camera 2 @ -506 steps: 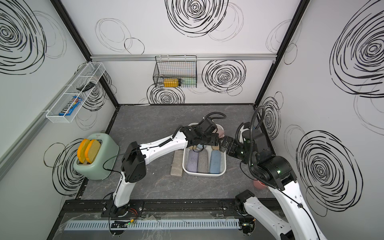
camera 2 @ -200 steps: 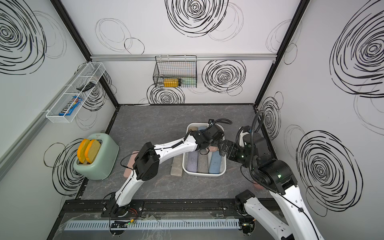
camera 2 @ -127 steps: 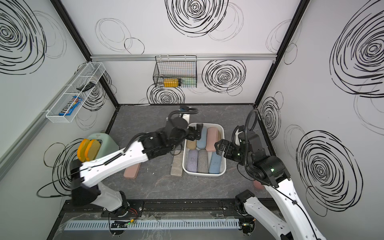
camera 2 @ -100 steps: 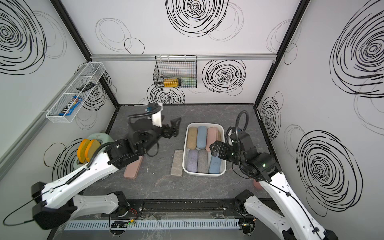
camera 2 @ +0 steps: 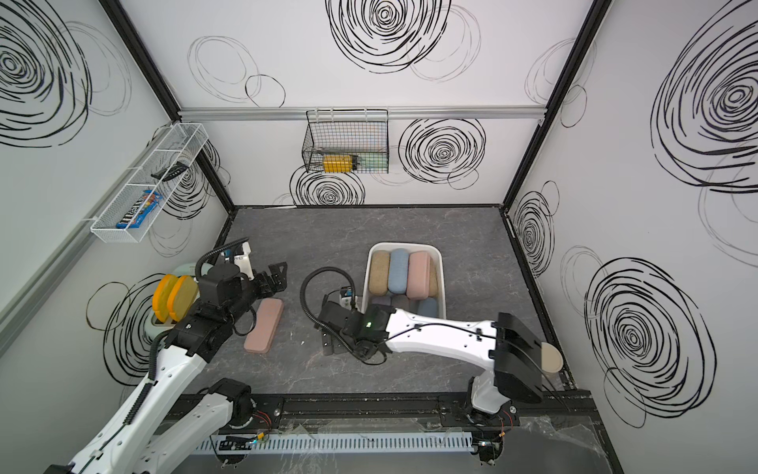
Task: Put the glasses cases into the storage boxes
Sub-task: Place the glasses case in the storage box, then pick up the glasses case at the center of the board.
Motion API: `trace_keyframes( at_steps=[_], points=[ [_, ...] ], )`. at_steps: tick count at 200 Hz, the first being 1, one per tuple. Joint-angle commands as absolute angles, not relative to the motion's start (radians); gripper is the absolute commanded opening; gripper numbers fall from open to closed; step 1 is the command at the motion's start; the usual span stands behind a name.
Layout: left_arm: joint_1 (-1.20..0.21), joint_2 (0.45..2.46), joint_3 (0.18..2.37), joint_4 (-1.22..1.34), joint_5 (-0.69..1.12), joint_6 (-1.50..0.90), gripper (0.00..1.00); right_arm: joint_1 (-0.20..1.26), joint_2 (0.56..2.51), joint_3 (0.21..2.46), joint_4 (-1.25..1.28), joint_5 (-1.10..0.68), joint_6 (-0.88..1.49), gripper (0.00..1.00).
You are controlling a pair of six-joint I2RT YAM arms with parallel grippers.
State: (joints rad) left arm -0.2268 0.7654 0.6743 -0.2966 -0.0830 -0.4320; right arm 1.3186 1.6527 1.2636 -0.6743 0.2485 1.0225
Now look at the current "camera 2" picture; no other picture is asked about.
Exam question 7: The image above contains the purple fabric glasses case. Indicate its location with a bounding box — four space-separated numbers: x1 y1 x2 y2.
371 295 392 306

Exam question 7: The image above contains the grey fabric glasses case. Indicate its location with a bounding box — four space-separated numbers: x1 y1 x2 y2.
391 294 414 312

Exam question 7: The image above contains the light blue glasses case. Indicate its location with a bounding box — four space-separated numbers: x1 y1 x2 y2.
388 249 410 294
417 297 439 318

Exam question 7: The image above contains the pink glasses case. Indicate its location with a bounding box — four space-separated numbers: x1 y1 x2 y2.
243 298 284 354
406 251 432 300

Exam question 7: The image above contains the tan fabric glasses case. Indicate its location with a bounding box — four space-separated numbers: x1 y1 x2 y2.
368 251 391 296

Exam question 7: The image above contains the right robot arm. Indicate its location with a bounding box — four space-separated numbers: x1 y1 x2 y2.
313 301 544 415

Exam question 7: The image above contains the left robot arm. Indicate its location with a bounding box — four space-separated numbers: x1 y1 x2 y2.
47 263 287 473

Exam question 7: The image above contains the white plastic storage tray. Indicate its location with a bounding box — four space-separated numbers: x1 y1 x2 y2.
360 242 447 319

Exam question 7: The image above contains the right orange toast slice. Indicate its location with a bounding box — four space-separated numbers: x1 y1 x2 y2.
168 276 199 322

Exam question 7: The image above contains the orange toast slice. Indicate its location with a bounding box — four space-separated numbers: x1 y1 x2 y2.
168 276 199 322
152 275 179 323

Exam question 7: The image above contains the left orange toast slice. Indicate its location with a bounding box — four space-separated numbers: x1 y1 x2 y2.
152 275 179 323

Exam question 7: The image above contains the mint green toaster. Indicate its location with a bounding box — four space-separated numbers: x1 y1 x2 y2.
143 264 199 341

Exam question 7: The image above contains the blue candy packet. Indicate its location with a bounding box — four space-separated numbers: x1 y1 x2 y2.
116 190 163 229

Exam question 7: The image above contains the black remote on shelf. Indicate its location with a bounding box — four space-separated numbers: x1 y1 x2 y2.
151 162 189 182

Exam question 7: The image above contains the yellow item in basket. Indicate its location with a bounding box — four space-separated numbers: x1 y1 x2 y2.
322 154 355 174

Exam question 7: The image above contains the green item in basket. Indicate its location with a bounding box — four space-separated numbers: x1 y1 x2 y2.
355 152 389 174

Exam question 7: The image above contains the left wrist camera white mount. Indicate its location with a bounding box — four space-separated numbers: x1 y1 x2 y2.
233 241 255 280

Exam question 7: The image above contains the white slotted cable duct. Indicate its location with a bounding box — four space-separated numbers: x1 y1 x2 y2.
193 432 475 455

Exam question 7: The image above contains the white wire wall shelf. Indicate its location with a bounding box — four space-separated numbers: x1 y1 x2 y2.
91 122 208 244

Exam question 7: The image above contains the black wire wall basket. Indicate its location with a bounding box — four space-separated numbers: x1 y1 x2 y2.
301 117 390 173

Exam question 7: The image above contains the aluminium wall rail back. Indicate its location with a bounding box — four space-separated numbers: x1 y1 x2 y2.
179 105 547 122

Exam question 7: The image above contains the aluminium wall rail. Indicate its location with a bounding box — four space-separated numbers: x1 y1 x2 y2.
179 105 547 122
1 128 169 357

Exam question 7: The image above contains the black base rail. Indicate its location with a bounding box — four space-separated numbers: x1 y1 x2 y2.
171 390 599 429

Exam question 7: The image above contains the aluminium wall rail left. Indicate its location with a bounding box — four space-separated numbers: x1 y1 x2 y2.
1 128 169 357

